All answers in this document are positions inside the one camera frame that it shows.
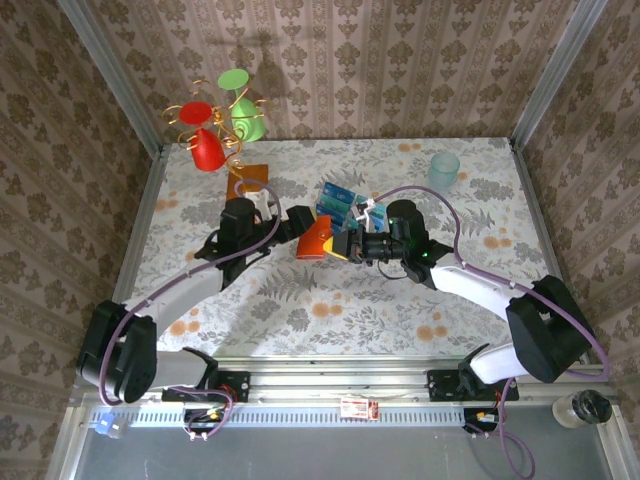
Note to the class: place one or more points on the orange card holder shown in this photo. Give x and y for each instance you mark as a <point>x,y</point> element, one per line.
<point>312,245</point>

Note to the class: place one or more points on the clear acrylic card stand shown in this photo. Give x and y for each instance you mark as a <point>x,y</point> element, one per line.
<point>350,200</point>

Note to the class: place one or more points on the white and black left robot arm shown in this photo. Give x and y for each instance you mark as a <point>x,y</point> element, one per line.
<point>175,295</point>

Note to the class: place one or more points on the blue VIP credit card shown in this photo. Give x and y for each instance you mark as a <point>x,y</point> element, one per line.
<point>337,190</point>
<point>341,227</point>
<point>336,213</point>

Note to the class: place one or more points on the teal credit card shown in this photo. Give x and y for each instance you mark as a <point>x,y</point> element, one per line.
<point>332,202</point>
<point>380,210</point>

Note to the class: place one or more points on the red wine glass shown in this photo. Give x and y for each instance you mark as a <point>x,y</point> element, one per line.
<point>207,150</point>

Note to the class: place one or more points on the frosted teal glass cup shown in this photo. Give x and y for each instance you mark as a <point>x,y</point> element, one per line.
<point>442,170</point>

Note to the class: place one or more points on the green wine glass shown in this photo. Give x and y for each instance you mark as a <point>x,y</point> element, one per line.
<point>247,120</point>

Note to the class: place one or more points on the red and white label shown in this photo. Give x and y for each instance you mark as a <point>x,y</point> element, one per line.
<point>359,408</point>

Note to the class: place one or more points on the black power connector block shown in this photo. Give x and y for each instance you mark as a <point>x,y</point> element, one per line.
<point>472,417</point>
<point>197,417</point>

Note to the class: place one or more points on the blue and clear plug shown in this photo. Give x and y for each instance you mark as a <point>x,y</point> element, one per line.
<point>105,425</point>

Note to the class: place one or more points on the clear jar black lid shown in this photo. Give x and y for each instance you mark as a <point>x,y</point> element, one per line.
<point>582,409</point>

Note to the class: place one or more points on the aluminium table side rail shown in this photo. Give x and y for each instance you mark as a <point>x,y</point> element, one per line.
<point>537,215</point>
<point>142,220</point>

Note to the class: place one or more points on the long aluminium base rail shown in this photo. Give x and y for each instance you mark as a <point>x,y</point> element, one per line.
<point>340,380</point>

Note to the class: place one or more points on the aluminium frame post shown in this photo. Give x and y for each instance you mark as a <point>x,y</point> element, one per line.
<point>115,80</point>
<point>555,75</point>

